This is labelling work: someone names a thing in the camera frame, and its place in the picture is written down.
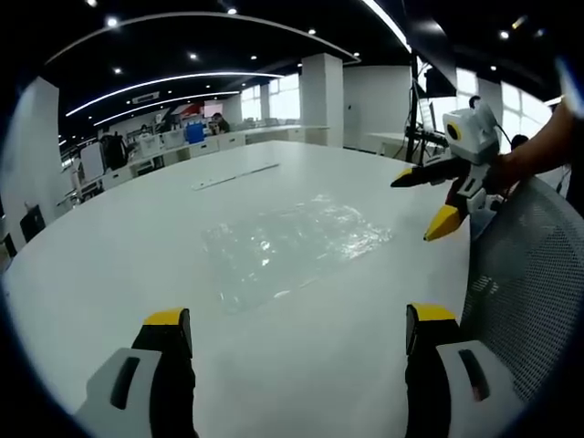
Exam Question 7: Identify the person's right hand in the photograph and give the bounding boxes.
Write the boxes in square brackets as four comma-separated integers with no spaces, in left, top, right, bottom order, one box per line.
[483,149,527,201]

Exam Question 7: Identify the grey mesh office chair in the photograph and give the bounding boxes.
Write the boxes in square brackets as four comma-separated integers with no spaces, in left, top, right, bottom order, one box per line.
[457,174,584,408]

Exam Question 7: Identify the blue storage box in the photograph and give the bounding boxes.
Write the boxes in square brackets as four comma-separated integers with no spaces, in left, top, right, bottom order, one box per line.
[183,121,205,145]

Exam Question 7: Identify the white side table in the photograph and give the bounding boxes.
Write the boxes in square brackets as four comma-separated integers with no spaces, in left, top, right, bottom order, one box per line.
[364,130,414,161]

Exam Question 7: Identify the black light stand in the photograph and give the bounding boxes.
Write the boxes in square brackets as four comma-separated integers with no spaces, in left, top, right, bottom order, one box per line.
[403,54,458,165]

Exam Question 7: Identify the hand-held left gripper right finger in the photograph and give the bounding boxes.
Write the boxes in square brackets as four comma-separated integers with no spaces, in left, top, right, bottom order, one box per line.
[403,301,531,438]

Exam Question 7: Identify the white square pillar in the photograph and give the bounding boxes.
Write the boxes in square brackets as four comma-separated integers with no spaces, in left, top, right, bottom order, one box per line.
[299,52,345,150]

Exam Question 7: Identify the long white desk row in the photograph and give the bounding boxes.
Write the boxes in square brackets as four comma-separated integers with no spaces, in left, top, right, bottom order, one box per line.
[68,122,330,193]

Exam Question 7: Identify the stack of clear food packaging bags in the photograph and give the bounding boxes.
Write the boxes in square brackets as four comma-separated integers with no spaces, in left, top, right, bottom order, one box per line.
[199,193,396,317]

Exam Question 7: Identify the white flat strip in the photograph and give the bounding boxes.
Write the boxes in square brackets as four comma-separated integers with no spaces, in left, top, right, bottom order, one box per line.
[191,162,281,193]

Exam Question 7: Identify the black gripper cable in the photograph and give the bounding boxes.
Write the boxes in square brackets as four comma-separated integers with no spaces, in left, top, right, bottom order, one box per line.
[488,116,515,154]

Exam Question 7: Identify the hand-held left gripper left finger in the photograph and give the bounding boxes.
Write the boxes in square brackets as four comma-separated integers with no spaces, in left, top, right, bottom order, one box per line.
[74,308,198,438]

